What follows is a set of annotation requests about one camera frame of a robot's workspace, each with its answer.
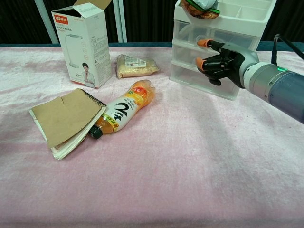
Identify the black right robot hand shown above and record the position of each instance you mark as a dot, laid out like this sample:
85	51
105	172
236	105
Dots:
232	64

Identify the blue grey right robot arm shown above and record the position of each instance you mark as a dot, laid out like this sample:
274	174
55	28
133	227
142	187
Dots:
280	90

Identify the green snack bag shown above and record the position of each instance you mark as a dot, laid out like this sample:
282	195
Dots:
202	10

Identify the beige grain packet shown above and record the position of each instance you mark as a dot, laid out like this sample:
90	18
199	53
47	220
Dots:
135	66

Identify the orange juice bottle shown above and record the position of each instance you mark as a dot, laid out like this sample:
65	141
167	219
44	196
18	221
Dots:
126	107

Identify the pink velvet table cloth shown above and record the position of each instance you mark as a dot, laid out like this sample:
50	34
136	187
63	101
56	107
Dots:
166	166

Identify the white lamp carton box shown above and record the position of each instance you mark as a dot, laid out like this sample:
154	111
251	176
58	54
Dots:
83	47

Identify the brown spiral notebook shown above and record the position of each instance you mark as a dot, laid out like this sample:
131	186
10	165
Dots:
64	116

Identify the white plastic drawer organizer frame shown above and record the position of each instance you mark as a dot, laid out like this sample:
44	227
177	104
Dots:
237	21

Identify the white double frame post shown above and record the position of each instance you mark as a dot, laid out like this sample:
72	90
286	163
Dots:
120	21

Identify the white aluminium frame post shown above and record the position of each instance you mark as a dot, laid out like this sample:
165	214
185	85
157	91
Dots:
46	21

